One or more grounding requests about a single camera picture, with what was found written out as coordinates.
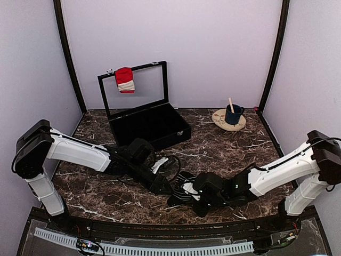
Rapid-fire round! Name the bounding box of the black white striped sock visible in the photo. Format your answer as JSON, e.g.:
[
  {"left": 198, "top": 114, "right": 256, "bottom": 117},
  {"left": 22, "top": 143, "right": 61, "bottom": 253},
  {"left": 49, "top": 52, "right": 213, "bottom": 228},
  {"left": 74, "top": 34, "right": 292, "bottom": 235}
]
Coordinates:
[{"left": 167, "top": 171, "right": 201, "bottom": 206}]

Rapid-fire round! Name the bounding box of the dark blue mug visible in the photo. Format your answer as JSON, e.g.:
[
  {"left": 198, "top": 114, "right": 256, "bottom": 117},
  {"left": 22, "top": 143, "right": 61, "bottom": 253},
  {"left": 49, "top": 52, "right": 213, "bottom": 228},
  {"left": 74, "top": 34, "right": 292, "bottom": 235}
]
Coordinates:
[{"left": 225, "top": 104, "right": 245, "bottom": 125}]

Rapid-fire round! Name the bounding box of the beige ceramic saucer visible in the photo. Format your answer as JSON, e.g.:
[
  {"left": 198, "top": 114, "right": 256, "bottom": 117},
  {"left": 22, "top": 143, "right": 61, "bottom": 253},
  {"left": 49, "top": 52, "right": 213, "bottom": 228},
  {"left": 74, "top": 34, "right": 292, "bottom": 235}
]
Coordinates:
[{"left": 212, "top": 108, "right": 247, "bottom": 132}]

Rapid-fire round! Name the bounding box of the black front rail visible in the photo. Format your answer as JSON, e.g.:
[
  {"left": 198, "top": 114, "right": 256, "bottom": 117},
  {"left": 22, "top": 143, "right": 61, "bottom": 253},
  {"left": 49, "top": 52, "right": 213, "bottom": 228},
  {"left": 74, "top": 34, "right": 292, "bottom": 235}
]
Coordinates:
[{"left": 29, "top": 206, "right": 318, "bottom": 241}]

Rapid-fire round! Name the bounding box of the white slotted cable duct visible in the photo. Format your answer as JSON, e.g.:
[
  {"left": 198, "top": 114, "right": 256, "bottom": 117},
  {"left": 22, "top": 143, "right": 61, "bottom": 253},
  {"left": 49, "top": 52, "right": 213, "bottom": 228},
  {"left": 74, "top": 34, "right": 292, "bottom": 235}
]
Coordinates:
[{"left": 34, "top": 228, "right": 255, "bottom": 256}]

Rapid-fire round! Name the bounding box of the black display case box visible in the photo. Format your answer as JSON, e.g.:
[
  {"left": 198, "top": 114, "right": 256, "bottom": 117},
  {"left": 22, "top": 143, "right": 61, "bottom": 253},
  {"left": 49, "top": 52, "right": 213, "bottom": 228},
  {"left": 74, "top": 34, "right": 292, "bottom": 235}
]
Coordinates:
[{"left": 98, "top": 61, "right": 192, "bottom": 151}]

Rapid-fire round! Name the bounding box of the wooden stick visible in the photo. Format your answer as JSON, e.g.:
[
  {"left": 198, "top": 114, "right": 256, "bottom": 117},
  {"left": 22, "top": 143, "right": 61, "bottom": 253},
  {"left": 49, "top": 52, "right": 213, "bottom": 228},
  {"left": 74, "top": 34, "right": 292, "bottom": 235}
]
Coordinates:
[{"left": 228, "top": 97, "right": 234, "bottom": 114}]

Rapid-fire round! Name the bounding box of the red and beige sock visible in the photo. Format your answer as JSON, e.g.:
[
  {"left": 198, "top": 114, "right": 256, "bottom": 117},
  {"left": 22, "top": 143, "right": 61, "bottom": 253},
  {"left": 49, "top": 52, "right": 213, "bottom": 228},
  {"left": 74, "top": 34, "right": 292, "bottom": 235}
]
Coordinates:
[{"left": 115, "top": 67, "right": 135, "bottom": 94}]

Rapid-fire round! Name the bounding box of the right black frame post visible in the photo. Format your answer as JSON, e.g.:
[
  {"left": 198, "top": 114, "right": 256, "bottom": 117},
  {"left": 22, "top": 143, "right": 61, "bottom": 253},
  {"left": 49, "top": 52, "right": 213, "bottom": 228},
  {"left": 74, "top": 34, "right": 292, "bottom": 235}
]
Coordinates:
[{"left": 258, "top": 0, "right": 290, "bottom": 114}]

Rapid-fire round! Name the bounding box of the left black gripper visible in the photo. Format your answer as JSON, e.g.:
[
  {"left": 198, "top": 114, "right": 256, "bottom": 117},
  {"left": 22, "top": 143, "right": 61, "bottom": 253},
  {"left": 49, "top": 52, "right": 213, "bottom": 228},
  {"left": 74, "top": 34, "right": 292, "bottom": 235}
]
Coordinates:
[{"left": 127, "top": 160, "right": 175, "bottom": 195}]

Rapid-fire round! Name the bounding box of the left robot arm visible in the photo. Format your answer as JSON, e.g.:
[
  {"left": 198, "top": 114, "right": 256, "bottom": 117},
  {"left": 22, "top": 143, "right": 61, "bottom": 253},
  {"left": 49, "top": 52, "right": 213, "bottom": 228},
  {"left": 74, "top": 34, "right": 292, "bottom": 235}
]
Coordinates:
[{"left": 11, "top": 119, "right": 173, "bottom": 233}]

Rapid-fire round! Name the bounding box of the left black frame post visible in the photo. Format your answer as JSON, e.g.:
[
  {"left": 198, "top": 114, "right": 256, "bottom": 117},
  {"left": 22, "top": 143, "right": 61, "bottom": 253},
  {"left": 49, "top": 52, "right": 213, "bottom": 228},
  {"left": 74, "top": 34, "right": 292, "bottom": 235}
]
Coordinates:
[{"left": 53, "top": 0, "right": 87, "bottom": 115}]

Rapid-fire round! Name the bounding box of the black frame post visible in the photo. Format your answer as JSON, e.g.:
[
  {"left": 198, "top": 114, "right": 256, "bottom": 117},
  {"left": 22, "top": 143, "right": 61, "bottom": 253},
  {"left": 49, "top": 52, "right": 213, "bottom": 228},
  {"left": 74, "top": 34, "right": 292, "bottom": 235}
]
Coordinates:
[
  {"left": 53, "top": 0, "right": 87, "bottom": 115},
  {"left": 258, "top": 0, "right": 290, "bottom": 114}
]

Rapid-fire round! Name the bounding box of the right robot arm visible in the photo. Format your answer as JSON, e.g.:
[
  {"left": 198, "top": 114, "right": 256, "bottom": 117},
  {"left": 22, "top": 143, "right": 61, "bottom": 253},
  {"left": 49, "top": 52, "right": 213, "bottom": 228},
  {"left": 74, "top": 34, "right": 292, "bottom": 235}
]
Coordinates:
[{"left": 182, "top": 130, "right": 340, "bottom": 231}]

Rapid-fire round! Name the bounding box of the small green circuit board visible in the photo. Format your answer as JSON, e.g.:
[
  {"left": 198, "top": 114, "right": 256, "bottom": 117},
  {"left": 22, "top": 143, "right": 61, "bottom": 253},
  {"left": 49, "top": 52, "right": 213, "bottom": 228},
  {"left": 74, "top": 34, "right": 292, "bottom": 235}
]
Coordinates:
[{"left": 76, "top": 239, "right": 99, "bottom": 252}]

